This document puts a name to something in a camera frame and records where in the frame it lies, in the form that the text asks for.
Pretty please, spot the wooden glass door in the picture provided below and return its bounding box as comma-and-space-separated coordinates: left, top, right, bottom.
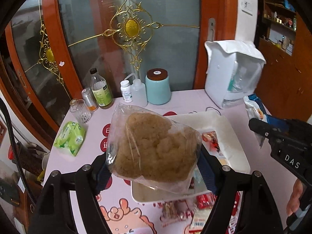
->
40, 0, 238, 98
0, 0, 84, 149

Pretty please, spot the silver door handle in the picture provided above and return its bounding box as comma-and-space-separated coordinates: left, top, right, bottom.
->
208, 18, 216, 41

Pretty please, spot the white pill bottle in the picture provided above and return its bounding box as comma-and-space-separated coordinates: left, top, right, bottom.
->
120, 80, 133, 103

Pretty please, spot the white plastic bin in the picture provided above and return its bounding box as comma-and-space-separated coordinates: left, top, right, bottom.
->
131, 110, 251, 203

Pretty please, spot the wooden cabinet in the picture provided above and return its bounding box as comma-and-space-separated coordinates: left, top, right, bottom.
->
253, 0, 312, 128

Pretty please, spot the white wall switch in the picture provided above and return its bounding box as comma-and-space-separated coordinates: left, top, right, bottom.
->
240, 0, 254, 14

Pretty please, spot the blue snack packet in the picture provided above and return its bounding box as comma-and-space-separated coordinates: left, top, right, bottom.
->
244, 94, 269, 149

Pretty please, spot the thin black cable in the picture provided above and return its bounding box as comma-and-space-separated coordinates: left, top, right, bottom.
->
192, 106, 221, 116

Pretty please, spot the white and orange snack packet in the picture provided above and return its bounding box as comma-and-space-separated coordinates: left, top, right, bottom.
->
189, 209, 211, 231

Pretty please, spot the teal canister with brown lid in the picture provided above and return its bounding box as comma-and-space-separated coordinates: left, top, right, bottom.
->
145, 68, 172, 105

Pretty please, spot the green tissue pack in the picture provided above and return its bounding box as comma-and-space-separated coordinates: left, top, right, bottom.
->
53, 121, 86, 157

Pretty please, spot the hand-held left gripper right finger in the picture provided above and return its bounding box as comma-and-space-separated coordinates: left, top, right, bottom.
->
196, 149, 283, 234

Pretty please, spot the white squeeze bottle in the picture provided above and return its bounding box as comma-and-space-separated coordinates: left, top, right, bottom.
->
123, 73, 148, 107

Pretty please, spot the black cord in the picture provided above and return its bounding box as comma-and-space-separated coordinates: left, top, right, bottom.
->
0, 99, 28, 193

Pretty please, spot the clear packet of brown pastry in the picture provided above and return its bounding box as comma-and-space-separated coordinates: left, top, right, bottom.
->
106, 103, 203, 196

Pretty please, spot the white water filter pitcher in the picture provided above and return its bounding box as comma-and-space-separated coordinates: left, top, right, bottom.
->
204, 40, 267, 110

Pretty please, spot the red wrapped candy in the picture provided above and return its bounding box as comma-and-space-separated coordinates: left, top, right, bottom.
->
195, 192, 215, 209

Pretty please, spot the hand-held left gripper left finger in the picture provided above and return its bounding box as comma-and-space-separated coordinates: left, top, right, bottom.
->
29, 152, 115, 234

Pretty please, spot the red lidded jar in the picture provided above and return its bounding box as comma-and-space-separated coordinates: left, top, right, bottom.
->
7, 146, 44, 176

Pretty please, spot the clear drinking glass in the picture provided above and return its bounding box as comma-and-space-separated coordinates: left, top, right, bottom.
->
70, 99, 92, 124

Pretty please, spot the glass bottle with green label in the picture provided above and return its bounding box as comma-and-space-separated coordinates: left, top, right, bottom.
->
90, 68, 114, 108

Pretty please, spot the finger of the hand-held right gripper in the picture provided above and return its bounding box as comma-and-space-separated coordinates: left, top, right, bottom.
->
267, 117, 289, 130
249, 118, 277, 139

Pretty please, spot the small metal tin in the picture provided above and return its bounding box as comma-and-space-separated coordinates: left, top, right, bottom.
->
81, 88, 99, 112

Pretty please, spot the black bag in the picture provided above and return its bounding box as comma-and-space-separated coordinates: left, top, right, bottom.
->
0, 177, 20, 206

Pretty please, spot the clear nut snack packet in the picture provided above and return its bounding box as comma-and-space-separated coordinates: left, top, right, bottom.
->
159, 199, 188, 222

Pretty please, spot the person's right hand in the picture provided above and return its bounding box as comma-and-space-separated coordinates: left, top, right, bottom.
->
286, 179, 304, 217

